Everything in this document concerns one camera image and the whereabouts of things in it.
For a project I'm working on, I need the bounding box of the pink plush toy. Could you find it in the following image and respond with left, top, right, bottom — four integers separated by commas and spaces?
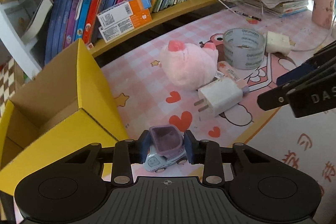
159, 40, 219, 91

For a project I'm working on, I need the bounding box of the pink cylindrical cup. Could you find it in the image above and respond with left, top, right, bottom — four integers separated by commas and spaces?
311, 0, 335, 29

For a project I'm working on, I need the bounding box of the upper orange white box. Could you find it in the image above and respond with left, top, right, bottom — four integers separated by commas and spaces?
97, 0, 151, 28

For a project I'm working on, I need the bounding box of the lower orange white box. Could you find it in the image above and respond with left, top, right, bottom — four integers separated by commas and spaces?
98, 9, 152, 43

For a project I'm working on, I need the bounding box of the orange white box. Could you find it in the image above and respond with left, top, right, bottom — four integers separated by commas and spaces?
98, 9, 152, 43
97, 0, 151, 28

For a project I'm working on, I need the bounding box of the yellow cardboard box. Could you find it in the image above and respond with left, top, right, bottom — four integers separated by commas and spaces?
1, 40, 128, 194

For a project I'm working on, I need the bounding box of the black pencil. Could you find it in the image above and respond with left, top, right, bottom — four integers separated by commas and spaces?
234, 11, 262, 22

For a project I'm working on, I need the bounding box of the pink checkered desk mat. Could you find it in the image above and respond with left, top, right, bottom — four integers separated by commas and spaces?
100, 5, 336, 180

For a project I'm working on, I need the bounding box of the clear tape roll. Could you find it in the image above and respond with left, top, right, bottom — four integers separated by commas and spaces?
223, 28, 266, 70

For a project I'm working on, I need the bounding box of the wooden bookshelf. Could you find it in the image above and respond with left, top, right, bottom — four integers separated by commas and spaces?
0, 0, 229, 80

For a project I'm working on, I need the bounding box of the white wall charger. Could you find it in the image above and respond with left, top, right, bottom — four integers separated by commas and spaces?
194, 77, 243, 117

